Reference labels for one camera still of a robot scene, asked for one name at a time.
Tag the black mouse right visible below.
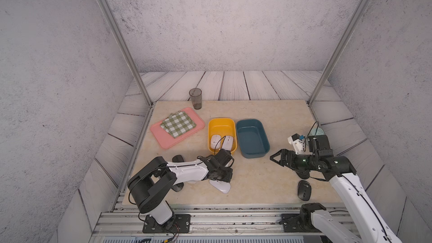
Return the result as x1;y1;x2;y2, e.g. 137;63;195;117
298;180;312;201

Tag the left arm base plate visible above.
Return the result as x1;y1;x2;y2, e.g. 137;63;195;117
142;214;191;234

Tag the aluminium frame post left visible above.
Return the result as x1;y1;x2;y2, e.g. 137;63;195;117
96;0;153;106

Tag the black mouse lower left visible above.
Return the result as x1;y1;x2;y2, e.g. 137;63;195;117
171;183;184;192

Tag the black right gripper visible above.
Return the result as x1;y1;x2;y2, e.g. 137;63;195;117
270;148;318;173

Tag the aluminium frame post right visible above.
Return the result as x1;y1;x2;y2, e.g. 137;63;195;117
307;0;371;108

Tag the grey translucent cup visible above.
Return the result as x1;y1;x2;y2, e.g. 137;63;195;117
189;88;202;110

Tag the aluminium frame post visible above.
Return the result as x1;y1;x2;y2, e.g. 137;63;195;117
307;0;371;108
96;0;153;106

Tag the white mouse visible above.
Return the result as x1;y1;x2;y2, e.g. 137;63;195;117
209;180;231;194
221;136;234;151
210;135;222;150

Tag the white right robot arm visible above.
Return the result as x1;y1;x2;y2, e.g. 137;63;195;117
270;149;400;243

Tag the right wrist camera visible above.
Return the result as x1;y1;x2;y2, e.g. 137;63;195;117
287;133;331;158

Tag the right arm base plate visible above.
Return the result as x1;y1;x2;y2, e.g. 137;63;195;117
279;203;326;233

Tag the pink plastic tray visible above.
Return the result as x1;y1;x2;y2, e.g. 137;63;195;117
150;108;205;150

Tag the teal plastic storage box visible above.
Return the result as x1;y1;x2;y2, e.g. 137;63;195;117
236;119;270;159

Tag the yellow plastic storage box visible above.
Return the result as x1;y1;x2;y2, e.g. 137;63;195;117
207;118;238;154

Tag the glass jar with mint lid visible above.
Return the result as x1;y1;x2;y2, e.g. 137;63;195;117
308;127;325;136

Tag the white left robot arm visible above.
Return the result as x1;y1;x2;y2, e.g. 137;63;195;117
127;149;235;225

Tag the green checked cloth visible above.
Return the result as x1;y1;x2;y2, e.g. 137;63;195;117
160;111;196;138

